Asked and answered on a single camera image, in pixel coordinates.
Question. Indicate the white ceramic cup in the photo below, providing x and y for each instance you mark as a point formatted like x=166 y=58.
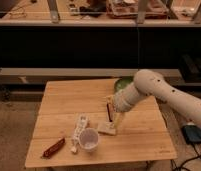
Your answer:
x=89 y=139

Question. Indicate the green ceramic bowl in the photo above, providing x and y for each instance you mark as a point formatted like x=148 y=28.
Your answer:
x=121 y=83

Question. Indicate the black power adapter box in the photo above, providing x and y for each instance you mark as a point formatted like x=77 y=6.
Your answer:
x=191 y=134

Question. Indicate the red-brown snack bar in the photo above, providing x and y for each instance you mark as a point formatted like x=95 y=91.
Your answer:
x=48 y=153

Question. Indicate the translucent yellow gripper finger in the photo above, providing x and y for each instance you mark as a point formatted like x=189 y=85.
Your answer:
x=117 y=120
x=109 y=100

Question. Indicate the white sponge block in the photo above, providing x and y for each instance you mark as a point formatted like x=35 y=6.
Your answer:
x=107 y=128

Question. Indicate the dark brown chocolate bar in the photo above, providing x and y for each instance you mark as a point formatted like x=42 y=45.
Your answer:
x=110 y=112

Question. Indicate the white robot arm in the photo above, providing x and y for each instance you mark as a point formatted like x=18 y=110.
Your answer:
x=149 y=83

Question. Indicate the wooden table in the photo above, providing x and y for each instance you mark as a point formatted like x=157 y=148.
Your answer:
x=142 y=135

